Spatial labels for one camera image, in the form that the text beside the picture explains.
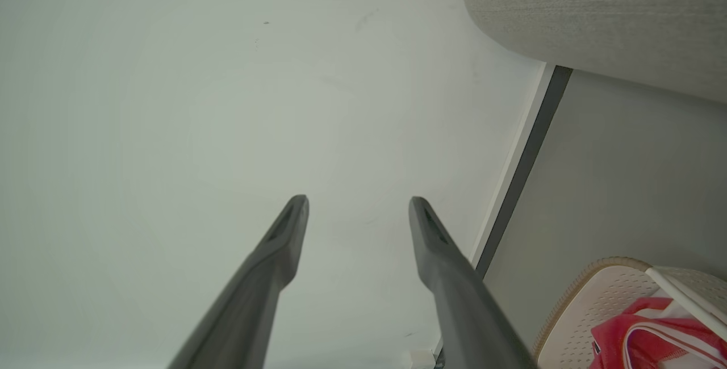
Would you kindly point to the white and black baseboard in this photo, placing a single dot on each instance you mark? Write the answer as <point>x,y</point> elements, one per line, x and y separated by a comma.
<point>525,159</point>

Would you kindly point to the red and white garment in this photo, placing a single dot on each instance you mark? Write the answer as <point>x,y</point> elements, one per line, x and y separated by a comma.
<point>613,340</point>

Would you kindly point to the white perforated laundry basket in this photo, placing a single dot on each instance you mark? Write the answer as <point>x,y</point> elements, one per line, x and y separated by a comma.
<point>579,323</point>

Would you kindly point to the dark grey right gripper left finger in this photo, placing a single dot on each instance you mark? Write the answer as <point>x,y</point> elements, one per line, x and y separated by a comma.
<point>250,301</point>

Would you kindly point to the grey fabric sofa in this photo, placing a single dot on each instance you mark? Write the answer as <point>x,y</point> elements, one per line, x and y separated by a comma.
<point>602,11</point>

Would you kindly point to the white wall outlet box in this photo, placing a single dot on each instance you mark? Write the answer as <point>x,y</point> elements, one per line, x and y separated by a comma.
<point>419,359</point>

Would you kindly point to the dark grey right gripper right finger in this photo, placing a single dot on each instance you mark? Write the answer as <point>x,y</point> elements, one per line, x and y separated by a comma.
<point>466,312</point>

